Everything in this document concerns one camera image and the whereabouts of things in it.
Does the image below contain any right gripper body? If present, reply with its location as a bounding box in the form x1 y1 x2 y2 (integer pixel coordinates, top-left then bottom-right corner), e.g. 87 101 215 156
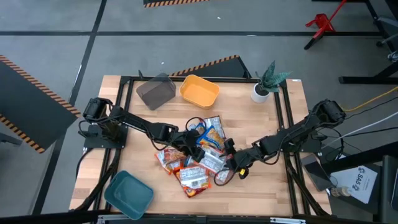
233 144 265 169

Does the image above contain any black desk leg frame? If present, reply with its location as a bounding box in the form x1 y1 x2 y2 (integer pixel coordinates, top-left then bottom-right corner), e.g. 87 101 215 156
338 0 398 85

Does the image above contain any red and black stand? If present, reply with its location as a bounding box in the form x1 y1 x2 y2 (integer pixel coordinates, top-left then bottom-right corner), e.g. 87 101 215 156
303 0 348 50

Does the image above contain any grey office chair base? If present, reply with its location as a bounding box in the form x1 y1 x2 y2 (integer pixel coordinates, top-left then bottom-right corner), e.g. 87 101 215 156
375 16 398 48

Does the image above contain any small beige bottle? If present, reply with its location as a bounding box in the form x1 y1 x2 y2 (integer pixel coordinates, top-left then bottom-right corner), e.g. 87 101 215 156
330 185 351 198

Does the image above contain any teal plastic bin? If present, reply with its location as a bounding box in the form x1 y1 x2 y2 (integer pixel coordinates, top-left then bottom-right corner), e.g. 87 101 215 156
103 170 155 221

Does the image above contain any yellow power cable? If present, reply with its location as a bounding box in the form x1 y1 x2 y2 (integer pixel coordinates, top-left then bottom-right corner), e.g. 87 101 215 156
341 86 398 113

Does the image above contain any black aluminium table frame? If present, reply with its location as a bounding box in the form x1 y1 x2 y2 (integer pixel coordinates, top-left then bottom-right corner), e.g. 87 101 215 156
73 70 333 218

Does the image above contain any black hazard-striped platform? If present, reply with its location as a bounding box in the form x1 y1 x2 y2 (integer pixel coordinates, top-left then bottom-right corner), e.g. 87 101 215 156
167 54 252 78
0 54 82 155
142 0 211 9

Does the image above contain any black horizontal beam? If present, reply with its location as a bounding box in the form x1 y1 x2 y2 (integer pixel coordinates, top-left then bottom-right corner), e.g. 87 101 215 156
0 210 398 224

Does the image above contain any green plant in white pot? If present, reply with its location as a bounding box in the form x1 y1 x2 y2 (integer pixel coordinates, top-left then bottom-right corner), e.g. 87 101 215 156
250 60 293 104

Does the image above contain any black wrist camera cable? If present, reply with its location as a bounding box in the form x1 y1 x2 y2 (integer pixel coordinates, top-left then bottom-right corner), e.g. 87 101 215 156
213 166 239 187
185 116 208 133

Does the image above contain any white printed paper sheet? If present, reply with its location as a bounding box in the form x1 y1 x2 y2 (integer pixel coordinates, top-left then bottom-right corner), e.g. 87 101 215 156
329 164 379 205

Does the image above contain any dark grey tablet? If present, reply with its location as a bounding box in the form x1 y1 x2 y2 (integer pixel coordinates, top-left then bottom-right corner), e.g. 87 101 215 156
300 152 334 192

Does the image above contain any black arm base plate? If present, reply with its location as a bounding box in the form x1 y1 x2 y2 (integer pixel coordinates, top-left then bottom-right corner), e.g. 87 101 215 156
279 136 324 154
83 123 129 149

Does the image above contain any yellow plastic bin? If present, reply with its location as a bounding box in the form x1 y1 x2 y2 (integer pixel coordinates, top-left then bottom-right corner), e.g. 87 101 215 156
179 74 221 110

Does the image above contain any white cable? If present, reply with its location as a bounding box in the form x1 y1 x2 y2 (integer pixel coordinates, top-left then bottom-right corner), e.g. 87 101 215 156
322 111 398 149

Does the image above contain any silver metal bracket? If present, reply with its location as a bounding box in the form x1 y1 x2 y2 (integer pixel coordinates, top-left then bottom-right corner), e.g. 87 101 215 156
97 213 134 224
269 217 307 224

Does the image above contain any grey translucent bin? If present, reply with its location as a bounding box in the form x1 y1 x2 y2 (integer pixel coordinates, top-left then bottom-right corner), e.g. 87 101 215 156
136 72 177 111

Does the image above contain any black side desk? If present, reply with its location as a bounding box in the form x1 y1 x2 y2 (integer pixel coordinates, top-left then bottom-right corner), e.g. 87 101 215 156
322 141 398 224

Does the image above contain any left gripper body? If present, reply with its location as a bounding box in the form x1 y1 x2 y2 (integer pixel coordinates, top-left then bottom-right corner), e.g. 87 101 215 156
175 129 202 153

